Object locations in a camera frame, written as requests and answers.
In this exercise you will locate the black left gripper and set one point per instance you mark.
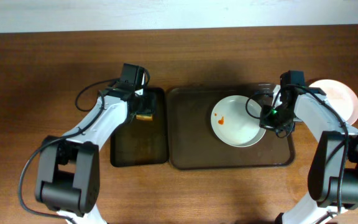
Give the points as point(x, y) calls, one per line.
point(146, 104)

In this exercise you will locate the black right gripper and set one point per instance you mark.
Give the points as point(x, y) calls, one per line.
point(276, 121)

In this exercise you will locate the yellow green sponge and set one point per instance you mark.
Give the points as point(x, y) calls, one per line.
point(144, 117)

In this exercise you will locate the white plate with sauce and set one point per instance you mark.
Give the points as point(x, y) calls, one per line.
point(341, 98)

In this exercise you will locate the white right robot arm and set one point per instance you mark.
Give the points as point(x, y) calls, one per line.
point(333, 175)

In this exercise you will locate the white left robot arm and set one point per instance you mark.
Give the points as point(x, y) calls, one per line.
point(68, 179)

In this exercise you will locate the brown serving tray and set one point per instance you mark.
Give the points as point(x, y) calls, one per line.
point(193, 144)

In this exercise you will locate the black water tub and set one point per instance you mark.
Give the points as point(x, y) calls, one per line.
point(142, 142)

